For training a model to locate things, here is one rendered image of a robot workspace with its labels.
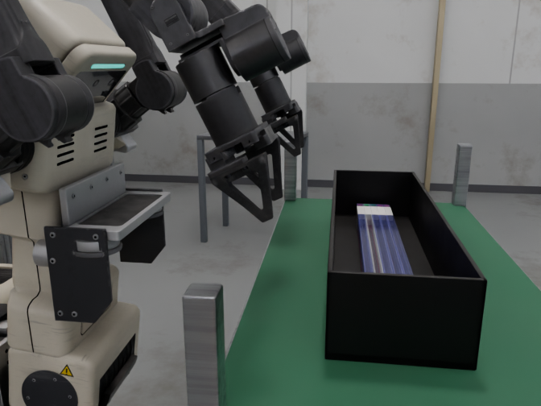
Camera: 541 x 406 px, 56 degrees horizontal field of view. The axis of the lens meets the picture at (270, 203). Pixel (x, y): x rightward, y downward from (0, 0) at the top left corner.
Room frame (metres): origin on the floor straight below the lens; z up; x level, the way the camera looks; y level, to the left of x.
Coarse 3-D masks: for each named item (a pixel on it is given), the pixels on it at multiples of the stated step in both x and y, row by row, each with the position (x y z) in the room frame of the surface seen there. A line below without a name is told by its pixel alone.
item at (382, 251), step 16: (368, 208) 1.01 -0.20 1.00; (384, 208) 1.02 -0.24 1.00; (368, 224) 0.90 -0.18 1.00; (384, 224) 0.90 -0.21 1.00; (368, 240) 0.81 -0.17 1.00; (384, 240) 0.81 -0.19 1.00; (400, 240) 0.81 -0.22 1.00; (368, 256) 0.74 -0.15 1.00; (384, 256) 0.74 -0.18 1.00; (400, 256) 0.74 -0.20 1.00; (384, 272) 0.68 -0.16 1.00; (400, 272) 0.68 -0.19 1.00
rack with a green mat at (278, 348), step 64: (320, 256) 0.86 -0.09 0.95; (192, 320) 0.38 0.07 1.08; (256, 320) 0.62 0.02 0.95; (320, 320) 0.62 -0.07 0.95; (512, 320) 0.62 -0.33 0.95; (192, 384) 0.38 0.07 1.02; (256, 384) 0.48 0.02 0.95; (320, 384) 0.48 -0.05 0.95; (384, 384) 0.48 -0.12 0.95; (448, 384) 0.48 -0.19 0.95; (512, 384) 0.48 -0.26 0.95
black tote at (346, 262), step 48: (336, 192) 1.08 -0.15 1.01; (384, 192) 1.07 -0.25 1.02; (336, 240) 0.91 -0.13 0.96; (432, 240) 0.78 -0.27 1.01; (336, 288) 0.52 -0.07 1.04; (384, 288) 0.52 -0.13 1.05; (432, 288) 0.51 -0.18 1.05; (480, 288) 0.50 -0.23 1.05; (336, 336) 0.52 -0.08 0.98; (384, 336) 0.52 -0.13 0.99; (432, 336) 0.51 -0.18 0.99; (480, 336) 0.50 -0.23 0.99
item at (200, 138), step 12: (288, 132) 3.71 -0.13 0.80; (204, 168) 3.58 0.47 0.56; (204, 180) 3.57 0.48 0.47; (204, 192) 3.57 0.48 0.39; (204, 204) 3.56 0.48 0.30; (228, 204) 3.97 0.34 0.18; (204, 216) 3.55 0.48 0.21; (228, 216) 3.96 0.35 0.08; (204, 228) 3.55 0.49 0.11; (204, 240) 3.55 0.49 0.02
